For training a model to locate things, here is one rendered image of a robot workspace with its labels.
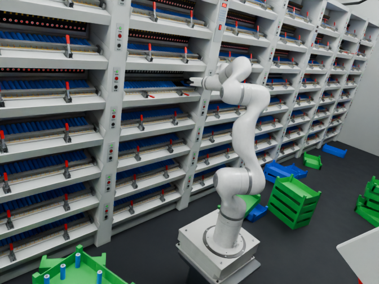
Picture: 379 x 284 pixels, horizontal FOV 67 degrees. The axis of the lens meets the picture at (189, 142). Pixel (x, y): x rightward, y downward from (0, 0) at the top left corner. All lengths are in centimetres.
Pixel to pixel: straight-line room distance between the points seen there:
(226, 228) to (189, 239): 21
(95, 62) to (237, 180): 83
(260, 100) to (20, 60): 98
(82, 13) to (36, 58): 26
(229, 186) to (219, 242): 34
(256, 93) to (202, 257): 81
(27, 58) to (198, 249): 111
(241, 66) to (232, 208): 64
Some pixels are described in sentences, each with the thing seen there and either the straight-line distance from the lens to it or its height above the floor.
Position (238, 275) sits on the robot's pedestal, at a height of 28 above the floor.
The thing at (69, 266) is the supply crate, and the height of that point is 40.
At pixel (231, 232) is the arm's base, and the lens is 143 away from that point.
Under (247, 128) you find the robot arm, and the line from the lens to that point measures 127.
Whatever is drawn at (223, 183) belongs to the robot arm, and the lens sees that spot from 124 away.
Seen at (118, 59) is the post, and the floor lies 114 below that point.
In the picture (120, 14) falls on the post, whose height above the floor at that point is 135.
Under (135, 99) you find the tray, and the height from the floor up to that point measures 94.
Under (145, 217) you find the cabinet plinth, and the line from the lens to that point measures 215.
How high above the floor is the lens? 136
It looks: 22 degrees down
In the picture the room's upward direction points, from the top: 11 degrees clockwise
